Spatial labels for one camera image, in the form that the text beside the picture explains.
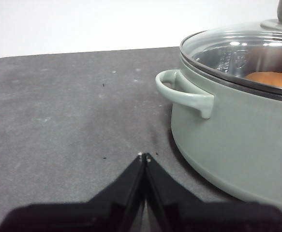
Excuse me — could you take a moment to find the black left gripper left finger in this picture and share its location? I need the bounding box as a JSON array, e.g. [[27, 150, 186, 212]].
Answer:
[[86, 153, 146, 232]]

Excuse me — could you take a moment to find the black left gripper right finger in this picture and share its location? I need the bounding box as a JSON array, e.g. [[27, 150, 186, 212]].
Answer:
[[145, 152, 205, 232]]

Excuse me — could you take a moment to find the orange-brown potato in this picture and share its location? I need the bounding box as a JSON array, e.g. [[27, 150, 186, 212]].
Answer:
[[244, 71, 282, 92]]

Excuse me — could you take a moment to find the glass lid with green knob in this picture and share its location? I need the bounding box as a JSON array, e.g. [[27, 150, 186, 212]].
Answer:
[[179, 0, 282, 99]]

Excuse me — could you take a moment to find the pale green electric pot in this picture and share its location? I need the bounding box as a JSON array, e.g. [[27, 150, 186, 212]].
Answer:
[[155, 36, 282, 215]]

